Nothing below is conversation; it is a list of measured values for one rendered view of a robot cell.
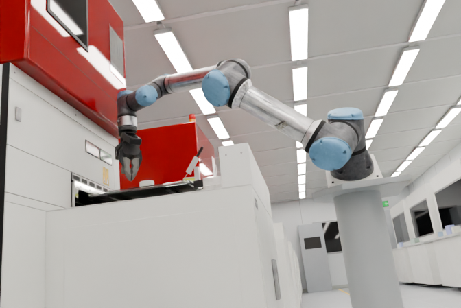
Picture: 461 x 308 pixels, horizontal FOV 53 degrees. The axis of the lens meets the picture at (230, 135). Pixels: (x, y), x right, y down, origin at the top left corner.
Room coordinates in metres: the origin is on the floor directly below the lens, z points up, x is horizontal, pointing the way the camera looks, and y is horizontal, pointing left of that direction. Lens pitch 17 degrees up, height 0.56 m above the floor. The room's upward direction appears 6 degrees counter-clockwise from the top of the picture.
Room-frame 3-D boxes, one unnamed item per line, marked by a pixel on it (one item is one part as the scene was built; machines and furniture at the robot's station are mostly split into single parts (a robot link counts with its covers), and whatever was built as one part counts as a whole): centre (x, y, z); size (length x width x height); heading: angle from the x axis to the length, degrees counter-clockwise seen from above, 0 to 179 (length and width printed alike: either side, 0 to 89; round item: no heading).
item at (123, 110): (1.74, 0.40, 1.27); 0.09 x 0.08 x 0.11; 49
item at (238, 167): (1.65, -0.04, 0.89); 0.55 x 0.09 x 0.14; 173
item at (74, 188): (1.77, 0.53, 0.89); 0.44 x 0.02 x 0.10; 173
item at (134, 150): (1.75, 0.41, 1.11); 0.09 x 0.08 x 0.12; 34
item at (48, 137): (1.60, 0.56, 1.02); 0.81 x 0.03 x 0.40; 173
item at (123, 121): (1.74, 0.40, 1.19); 0.08 x 0.08 x 0.05
